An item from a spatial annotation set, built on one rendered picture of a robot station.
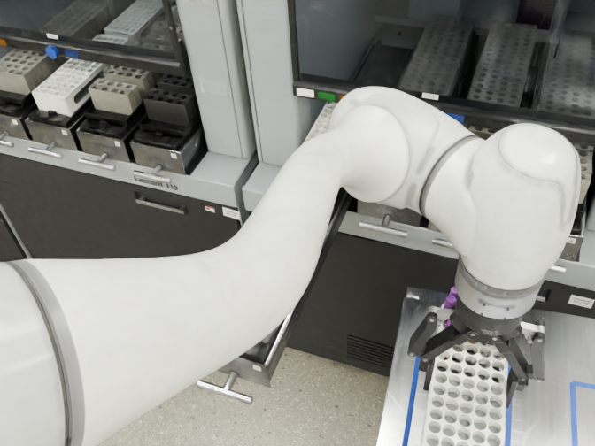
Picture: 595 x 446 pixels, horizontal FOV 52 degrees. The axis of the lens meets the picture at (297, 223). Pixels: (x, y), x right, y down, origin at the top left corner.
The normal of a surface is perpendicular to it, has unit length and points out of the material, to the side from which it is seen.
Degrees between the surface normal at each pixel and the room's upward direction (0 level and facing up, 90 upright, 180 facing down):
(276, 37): 90
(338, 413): 0
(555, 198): 74
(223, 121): 90
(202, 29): 90
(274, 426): 0
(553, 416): 0
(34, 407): 68
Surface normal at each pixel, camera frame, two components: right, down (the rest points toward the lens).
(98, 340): 0.74, -0.33
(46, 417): 0.75, 0.21
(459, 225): -0.82, 0.44
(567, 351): -0.06, -0.69
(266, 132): -0.36, 0.69
